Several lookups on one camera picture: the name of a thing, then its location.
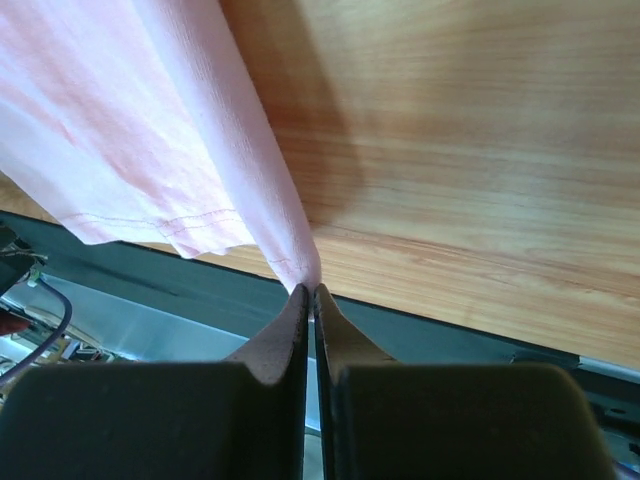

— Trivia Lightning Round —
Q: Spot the pink t-shirt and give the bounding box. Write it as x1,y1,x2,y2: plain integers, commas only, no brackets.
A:
1,1,321,289

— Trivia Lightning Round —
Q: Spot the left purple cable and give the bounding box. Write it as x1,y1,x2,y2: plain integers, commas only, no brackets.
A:
0,277,75,396

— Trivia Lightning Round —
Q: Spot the aluminium frame rail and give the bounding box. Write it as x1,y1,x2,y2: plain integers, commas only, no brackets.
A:
44,275,247,362

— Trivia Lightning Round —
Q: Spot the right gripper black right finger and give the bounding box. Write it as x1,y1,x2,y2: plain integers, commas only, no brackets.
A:
313,286,615,479

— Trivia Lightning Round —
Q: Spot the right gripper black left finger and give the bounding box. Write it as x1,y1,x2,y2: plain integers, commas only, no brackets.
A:
1,286,309,479

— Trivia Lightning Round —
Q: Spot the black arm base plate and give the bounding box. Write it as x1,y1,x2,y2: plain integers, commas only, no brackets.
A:
572,370,640,443

